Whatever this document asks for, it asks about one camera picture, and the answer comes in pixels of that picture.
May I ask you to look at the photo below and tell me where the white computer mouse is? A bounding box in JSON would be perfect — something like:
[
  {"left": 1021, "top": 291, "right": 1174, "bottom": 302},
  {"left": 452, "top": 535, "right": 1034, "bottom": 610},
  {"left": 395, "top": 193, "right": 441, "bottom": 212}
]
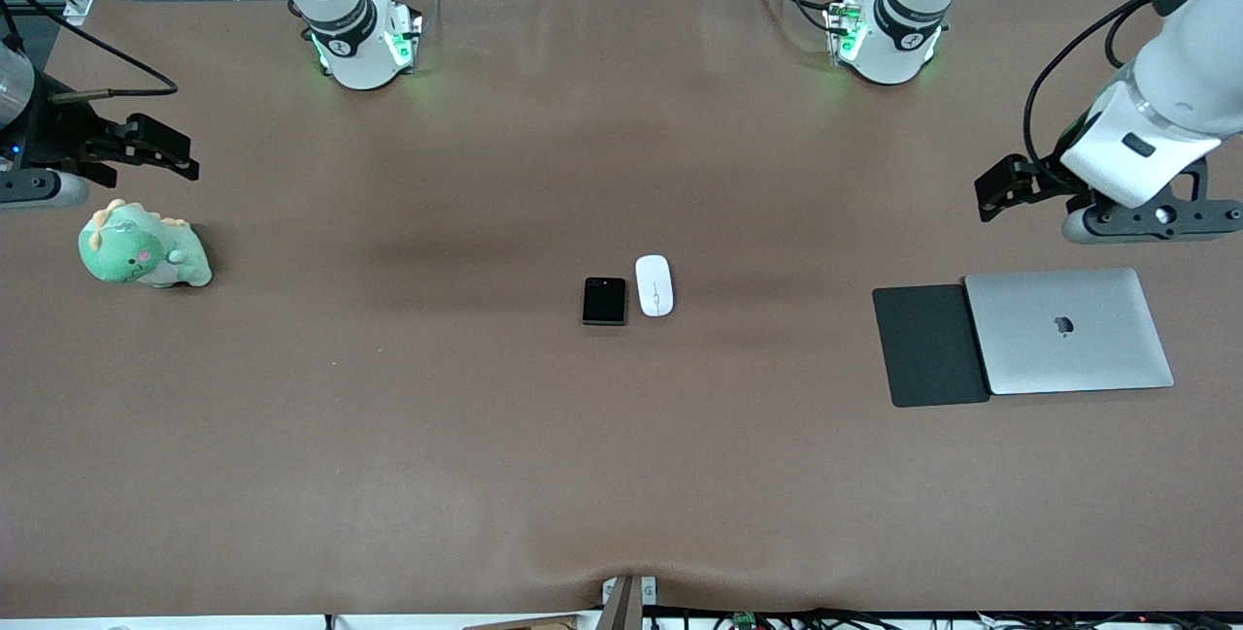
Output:
[{"left": 635, "top": 254, "right": 675, "bottom": 318}]

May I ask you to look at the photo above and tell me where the black flip phone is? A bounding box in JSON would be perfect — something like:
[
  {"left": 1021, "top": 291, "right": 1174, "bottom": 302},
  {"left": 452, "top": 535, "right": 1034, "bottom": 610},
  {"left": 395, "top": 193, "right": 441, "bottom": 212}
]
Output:
[{"left": 582, "top": 277, "right": 628, "bottom": 327}]

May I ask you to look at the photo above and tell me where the black mouse pad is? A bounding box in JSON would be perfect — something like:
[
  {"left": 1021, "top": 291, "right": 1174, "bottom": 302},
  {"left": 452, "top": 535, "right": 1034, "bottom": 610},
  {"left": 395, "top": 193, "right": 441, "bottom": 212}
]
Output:
[{"left": 871, "top": 283, "right": 991, "bottom": 409}]

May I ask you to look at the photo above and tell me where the green dinosaur plush toy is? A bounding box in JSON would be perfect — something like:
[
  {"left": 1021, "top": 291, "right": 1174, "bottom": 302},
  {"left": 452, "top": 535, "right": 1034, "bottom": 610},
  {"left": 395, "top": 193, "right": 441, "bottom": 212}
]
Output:
[{"left": 78, "top": 199, "right": 213, "bottom": 289}]

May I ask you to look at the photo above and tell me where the silver closed laptop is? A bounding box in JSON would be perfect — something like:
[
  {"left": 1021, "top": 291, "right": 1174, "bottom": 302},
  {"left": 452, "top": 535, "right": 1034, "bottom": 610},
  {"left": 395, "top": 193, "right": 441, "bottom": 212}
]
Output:
[{"left": 963, "top": 268, "right": 1175, "bottom": 396}]

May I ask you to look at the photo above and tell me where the brown table cover mat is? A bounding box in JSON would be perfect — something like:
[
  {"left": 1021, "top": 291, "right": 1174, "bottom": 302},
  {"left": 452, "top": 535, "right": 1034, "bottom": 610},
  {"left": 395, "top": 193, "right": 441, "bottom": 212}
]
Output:
[{"left": 0, "top": 0, "right": 1243, "bottom": 617}]

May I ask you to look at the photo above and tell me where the metal and wood bracket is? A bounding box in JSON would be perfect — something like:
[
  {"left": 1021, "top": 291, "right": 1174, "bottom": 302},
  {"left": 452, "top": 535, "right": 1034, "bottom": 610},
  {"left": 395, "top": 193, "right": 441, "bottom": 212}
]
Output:
[{"left": 600, "top": 575, "right": 658, "bottom": 630}]

